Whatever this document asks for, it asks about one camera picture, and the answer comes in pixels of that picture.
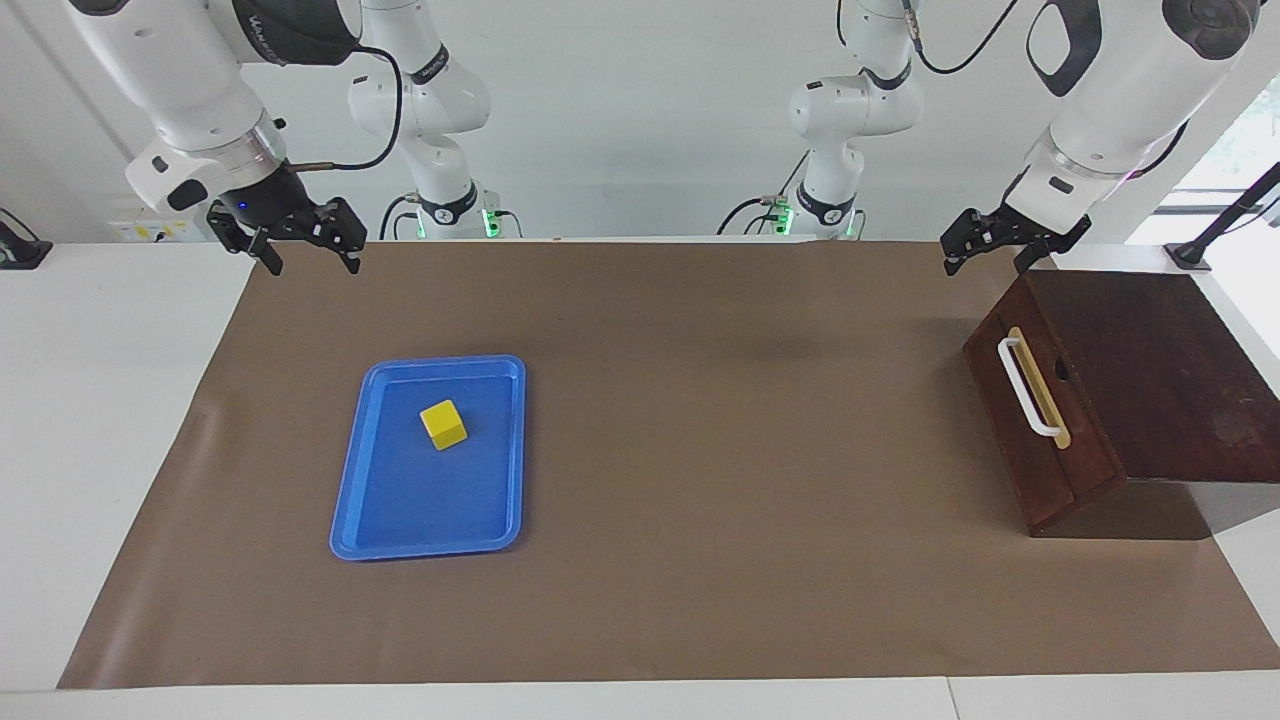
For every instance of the dark wooden cabinet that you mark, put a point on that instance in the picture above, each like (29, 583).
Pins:
(1160, 370)

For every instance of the black camera stand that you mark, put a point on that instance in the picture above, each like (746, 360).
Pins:
(1190, 255)
(25, 255)

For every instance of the window with white frame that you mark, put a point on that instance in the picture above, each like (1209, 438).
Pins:
(1250, 130)

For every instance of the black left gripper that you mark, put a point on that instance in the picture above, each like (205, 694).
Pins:
(1025, 230)

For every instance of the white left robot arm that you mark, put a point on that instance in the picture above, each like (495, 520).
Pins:
(1120, 110)

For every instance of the brown table mat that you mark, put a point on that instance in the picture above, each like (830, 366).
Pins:
(700, 560)

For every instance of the yellow block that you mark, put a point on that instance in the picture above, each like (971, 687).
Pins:
(443, 425)

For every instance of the white wall power outlet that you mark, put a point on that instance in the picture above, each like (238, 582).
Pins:
(150, 232)

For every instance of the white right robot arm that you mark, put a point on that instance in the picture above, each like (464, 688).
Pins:
(190, 90)

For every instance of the blue plastic tray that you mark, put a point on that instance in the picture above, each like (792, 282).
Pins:
(420, 500)

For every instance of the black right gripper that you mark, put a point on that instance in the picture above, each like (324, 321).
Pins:
(270, 200)

